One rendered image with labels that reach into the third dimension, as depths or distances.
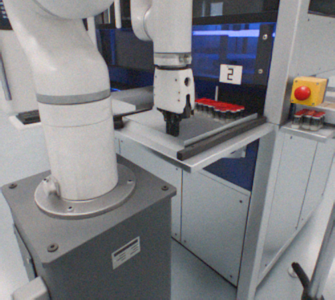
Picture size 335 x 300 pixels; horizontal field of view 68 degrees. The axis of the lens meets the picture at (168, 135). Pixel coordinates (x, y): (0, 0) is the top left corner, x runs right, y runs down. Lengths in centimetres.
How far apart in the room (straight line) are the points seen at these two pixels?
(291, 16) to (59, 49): 62
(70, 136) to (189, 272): 118
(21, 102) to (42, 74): 96
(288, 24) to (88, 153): 64
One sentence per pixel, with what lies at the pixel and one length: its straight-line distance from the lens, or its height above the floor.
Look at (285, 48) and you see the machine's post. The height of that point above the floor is 111.
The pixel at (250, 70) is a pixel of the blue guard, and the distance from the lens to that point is 87.
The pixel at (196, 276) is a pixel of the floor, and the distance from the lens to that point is 146.
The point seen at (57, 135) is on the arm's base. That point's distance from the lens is 43.
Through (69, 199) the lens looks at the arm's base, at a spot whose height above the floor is 87.
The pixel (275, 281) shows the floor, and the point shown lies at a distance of 153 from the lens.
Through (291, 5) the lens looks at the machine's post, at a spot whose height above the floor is 122.
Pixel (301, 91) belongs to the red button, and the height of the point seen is 100.
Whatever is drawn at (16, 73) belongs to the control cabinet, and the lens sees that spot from 135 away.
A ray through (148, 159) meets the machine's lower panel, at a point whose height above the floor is 51.
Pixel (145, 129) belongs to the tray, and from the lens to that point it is 68.
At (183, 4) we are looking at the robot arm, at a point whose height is 120.
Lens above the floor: 114
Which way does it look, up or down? 22 degrees down
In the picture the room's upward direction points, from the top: straight up
